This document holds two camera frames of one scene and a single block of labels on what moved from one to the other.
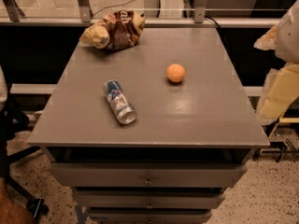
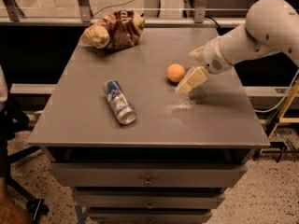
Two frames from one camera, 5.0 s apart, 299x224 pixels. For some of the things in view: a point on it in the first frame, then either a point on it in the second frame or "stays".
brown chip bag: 117,31 stays
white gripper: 288,37 to 211,57
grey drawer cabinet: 153,133 stays
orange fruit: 176,73 stays
